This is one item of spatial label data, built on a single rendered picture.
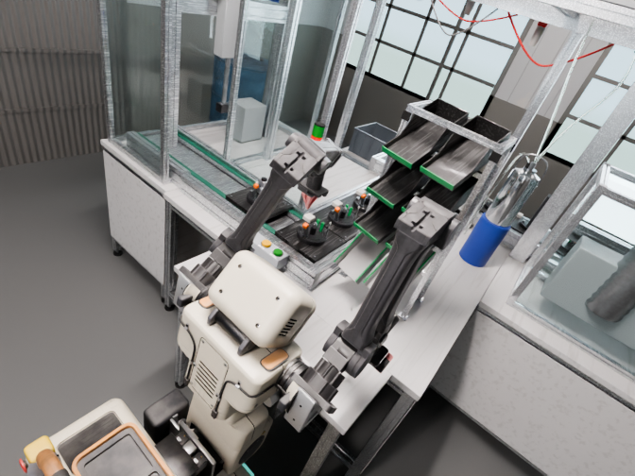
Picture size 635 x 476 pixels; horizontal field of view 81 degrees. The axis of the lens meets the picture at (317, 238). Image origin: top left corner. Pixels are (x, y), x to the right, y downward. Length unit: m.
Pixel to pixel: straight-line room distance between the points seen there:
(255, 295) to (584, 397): 1.71
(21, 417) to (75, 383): 0.24
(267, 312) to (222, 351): 0.14
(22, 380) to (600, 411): 2.73
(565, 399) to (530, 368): 0.19
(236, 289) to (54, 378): 1.65
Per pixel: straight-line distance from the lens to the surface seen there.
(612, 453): 2.39
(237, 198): 1.86
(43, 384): 2.39
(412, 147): 1.35
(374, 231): 1.45
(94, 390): 2.32
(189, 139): 2.42
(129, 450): 1.15
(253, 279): 0.85
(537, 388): 2.23
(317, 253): 1.62
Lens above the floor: 1.96
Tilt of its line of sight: 35 degrees down
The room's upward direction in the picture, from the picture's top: 18 degrees clockwise
